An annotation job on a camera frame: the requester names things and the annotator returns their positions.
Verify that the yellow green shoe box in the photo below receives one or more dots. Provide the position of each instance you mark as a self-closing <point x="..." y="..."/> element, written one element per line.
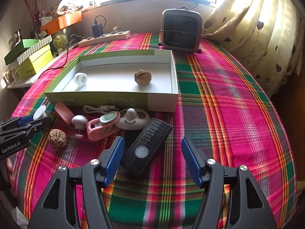
<point x="34" y="63"/>

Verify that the small plug on strip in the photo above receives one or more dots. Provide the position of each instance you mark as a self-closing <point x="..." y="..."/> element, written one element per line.
<point x="117" y="29"/>

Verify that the cream heart pattern curtain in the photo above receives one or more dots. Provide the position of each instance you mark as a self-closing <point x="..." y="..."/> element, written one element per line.
<point x="266" y="36"/>

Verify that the orange tray shelf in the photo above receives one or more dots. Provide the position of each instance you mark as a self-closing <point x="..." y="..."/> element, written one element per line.
<point x="61" y="22"/>

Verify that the green open box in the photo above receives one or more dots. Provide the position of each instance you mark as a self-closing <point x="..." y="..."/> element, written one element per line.
<point x="18" y="49"/>

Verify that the pink clip with green disc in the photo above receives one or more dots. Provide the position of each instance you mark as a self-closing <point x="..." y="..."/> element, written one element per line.
<point x="103" y="126"/>

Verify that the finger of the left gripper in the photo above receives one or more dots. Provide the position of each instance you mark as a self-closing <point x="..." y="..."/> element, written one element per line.
<point x="40" y="124"/>

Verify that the pink oblong case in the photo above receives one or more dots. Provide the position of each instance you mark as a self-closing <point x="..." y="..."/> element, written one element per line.
<point x="64" y="113"/>

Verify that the green yellow figurine jar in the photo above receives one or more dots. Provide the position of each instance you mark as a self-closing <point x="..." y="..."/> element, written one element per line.
<point x="60" y="40"/>

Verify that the black remote with round button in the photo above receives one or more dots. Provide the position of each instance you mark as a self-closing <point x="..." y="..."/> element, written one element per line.
<point x="138" y="158"/>

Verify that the striped white box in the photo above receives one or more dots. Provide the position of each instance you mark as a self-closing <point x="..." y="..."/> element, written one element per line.
<point x="42" y="44"/>

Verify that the black charger with cable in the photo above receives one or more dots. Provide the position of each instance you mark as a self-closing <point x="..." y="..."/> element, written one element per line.
<point x="97" y="31"/>

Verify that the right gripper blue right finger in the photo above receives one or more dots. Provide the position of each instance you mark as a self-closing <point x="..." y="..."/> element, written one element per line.
<point x="194" y="161"/>

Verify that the small white round cap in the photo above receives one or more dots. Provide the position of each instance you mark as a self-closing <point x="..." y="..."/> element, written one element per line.
<point x="80" y="79"/>

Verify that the walnut on cloth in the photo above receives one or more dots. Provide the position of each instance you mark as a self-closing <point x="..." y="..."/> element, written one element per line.
<point x="57" y="139"/>

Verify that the white smiley face toy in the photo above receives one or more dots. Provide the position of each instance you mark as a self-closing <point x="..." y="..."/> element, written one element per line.
<point x="133" y="119"/>

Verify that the walnut inside box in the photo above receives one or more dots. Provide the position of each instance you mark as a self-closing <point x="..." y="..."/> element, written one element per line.
<point x="142" y="77"/>

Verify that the beige desktop fan heater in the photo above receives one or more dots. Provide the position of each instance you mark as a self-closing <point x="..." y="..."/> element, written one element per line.
<point x="181" y="30"/>

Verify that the white mushroom shaped lamp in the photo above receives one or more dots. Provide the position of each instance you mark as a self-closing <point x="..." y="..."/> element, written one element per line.
<point x="80" y="122"/>

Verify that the green white cardboard box tray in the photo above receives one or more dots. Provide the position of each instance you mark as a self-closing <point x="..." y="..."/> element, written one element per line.
<point x="111" y="81"/>

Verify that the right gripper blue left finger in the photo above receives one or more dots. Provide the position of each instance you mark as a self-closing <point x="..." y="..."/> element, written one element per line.
<point x="112" y="160"/>

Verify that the beige power strip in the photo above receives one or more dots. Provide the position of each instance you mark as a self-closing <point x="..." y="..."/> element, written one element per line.
<point x="121" y="35"/>

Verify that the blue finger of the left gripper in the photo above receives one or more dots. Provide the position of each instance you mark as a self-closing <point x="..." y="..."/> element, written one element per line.
<point x="25" y="120"/>

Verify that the red berry branch decoration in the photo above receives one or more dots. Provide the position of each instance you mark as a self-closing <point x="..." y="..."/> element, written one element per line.
<point x="36" y="10"/>

